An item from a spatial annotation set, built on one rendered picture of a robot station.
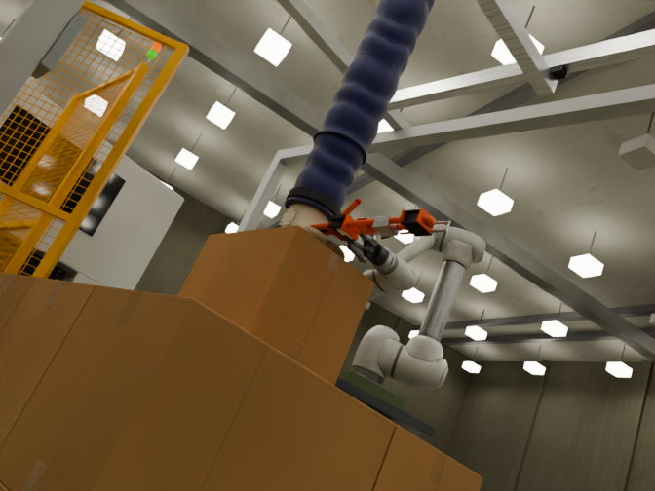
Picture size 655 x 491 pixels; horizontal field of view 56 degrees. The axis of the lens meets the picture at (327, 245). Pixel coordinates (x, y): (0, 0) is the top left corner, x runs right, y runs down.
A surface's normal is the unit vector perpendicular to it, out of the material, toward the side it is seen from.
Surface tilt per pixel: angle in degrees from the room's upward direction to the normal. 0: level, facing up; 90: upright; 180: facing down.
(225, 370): 90
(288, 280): 89
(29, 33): 90
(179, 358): 90
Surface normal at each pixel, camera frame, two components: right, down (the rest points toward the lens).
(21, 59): 0.68, 0.00
